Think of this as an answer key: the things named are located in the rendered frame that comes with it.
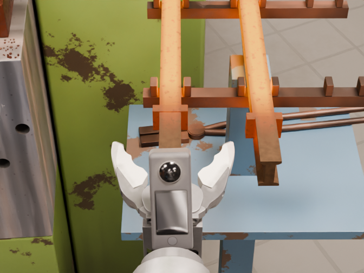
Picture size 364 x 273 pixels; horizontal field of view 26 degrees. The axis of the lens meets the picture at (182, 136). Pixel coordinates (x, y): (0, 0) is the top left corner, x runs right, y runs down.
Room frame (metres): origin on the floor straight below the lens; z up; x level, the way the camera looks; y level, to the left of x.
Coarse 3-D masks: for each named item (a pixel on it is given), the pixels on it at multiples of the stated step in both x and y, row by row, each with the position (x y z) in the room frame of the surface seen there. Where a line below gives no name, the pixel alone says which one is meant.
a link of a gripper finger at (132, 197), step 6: (120, 174) 0.65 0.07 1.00; (120, 180) 0.64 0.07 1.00; (126, 180) 0.64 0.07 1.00; (120, 186) 0.63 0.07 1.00; (126, 186) 0.63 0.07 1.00; (120, 192) 0.63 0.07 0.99; (126, 192) 0.62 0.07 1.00; (132, 192) 0.62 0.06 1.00; (138, 192) 0.62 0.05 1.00; (126, 198) 0.62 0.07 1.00; (132, 198) 0.61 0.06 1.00; (138, 198) 0.61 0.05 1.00; (132, 204) 0.61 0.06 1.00; (138, 204) 0.60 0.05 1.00; (138, 210) 0.60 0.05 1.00
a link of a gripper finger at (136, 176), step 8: (112, 144) 0.71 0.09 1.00; (120, 144) 0.70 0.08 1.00; (112, 152) 0.70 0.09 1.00; (120, 152) 0.69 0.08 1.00; (112, 160) 0.69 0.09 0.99; (120, 160) 0.68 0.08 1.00; (128, 160) 0.68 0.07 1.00; (120, 168) 0.66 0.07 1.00; (128, 168) 0.66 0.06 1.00; (136, 168) 0.66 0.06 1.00; (128, 176) 0.65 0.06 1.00; (136, 176) 0.65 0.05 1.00; (144, 176) 0.65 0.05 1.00; (136, 184) 0.64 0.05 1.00; (144, 184) 0.64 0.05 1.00
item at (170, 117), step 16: (176, 0) 1.01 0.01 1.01; (176, 16) 0.97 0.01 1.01; (176, 32) 0.93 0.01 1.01; (176, 48) 0.89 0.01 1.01; (160, 64) 0.86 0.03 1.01; (176, 64) 0.86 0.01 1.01; (160, 80) 0.82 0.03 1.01; (176, 80) 0.82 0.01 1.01; (160, 96) 0.79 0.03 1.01; (176, 96) 0.79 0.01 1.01; (160, 112) 0.75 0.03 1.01; (176, 112) 0.75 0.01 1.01; (160, 128) 0.72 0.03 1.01; (176, 128) 0.72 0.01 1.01; (160, 144) 0.70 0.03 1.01; (176, 144) 0.70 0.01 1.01
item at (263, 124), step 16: (240, 0) 1.01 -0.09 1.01; (256, 0) 1.01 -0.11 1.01; (240, 16) 0.98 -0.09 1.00; (256, 16) 0.97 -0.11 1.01; (256, 32) 0.93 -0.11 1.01; (256, 48) 0.89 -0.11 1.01; (256, 64) 0.86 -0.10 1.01; (256, 80) 0.82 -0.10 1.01; (256, 96) 0.79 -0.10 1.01; (256, 112) 0.76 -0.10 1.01; (272, 112) 0.75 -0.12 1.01; (256, 128) 0.72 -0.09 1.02; (272, 128) 0.72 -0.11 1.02; (256, 144) 0.73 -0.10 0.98; (272, 144) 0.69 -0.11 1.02; (256, 160) 0.70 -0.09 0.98; (272, 160) 0.66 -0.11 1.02; (272, 176) 0.66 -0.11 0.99
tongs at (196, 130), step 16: (304, 112) 1.04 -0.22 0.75; (320, 112) 1.05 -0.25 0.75; (336, 112) 1.05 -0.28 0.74; (352, 112) 1.05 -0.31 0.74; (144, 128) 1.00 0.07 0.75; (192, 128) 1.00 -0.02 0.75; (208, 128) 1.00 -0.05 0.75; (288, 128) 1.01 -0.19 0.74; (304, 128) 1.01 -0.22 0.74; (144, 144) 0.97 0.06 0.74
